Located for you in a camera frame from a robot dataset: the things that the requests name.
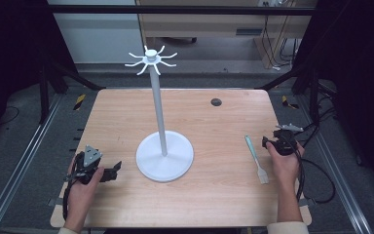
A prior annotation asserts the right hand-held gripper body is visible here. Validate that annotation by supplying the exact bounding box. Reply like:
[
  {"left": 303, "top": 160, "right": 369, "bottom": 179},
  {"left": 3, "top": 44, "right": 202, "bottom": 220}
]
[{"left": 270, "top": 123, "right": 305, "bottom": 157}]

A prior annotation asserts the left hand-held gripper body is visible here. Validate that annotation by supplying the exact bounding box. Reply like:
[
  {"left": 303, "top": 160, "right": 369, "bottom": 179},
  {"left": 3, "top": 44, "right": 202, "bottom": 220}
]
[{"left": 65, "top": 144, "right": 111, "bottom": 186}]

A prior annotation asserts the teal handled silicone brush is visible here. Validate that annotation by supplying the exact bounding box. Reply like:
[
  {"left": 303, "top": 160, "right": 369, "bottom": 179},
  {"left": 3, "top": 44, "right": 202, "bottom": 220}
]
[{"left": 243, "top": 135, "right": 270, "bottom": 185}]

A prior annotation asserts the white hook rack stand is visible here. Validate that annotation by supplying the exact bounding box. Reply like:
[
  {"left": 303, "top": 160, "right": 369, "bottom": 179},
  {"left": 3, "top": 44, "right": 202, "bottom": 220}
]
[{"left": 124, "top": 45, "right": 195, "bottom": 183}]

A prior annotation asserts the person's right hand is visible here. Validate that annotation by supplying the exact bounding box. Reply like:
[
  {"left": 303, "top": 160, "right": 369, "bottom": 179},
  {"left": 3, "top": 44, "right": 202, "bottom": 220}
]
[{"left": 265, "top": 140, "right": 306, "bottom": 193}]

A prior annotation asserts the person's left hand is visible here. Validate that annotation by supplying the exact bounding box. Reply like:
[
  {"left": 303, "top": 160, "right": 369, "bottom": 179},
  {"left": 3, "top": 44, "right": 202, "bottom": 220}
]
[{"left": 65, "top": 158, "right": 106, "bottom": 215}]

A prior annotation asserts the yellow black striped floor marker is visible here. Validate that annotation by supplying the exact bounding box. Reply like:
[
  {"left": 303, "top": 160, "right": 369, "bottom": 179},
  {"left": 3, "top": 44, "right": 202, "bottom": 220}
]
[
  {"left": 73, "top": 94, "right": 88, "bottom": 112},
  {"left": 280, "top": 95, "right": 300, "bottom": 110}
]

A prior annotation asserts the white cabinet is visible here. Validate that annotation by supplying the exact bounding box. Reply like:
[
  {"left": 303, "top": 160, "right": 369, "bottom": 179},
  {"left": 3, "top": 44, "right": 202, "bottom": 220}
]
[{"left": 53, "top": 13, "right": 144, "bottom": 64}]

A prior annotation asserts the light wooden desk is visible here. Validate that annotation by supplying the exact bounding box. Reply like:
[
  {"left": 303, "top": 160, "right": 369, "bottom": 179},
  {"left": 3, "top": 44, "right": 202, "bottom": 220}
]
[{"left": 135, "top": 0, "right": 316, "bottom": 70}]

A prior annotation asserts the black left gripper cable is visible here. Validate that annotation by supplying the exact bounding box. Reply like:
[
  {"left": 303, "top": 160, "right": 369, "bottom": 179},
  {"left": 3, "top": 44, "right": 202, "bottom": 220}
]
[{"left": 61, "top": 151, "right": 86, "bottom": 222}]

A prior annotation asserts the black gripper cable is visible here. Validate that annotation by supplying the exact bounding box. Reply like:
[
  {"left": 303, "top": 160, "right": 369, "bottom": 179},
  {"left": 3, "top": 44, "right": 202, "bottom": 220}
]
[
  {"left": 61, "top": 151, "right": 86, "bottom": 222},
  {"left": 294, "top": 123, "right": 337, "bottom": 205}
]

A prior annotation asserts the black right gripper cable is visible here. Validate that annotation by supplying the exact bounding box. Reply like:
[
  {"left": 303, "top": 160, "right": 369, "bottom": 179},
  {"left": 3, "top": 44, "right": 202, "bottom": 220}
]
[{"left": 294, "top": 123, "right": 337, "bottom": 205}]

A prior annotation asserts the aluminium floor rail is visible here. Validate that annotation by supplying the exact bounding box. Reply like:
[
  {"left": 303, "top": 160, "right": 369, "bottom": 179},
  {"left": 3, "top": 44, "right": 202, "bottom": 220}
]
[
  {"left": 295, "top": 94, "right": 374, "bottom": 234},
  {"left": 0, "top": 93, "right": 63, "bottom": 234}
]

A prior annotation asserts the black metal frame strut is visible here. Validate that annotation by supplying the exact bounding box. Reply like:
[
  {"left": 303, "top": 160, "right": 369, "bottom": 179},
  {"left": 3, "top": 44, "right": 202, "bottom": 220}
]
[
  {"left": 38, "top": 59, "right": 107, "bottom": 125},
  {"left": 256, "top": 62, "right": 321, "bottom": 125}
]

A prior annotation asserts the bundle of hanging black cables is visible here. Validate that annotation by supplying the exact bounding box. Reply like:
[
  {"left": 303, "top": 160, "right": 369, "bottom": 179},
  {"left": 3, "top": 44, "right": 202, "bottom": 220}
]
[{"left": 260, "top": 15, "right": 302, "bottom": 72}]

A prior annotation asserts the black horizontal frame bar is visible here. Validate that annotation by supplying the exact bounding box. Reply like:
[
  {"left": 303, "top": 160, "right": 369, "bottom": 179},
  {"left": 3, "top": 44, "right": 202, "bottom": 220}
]
[{"left": 47, "top": 4, "right": 317, "bottom": 17}]

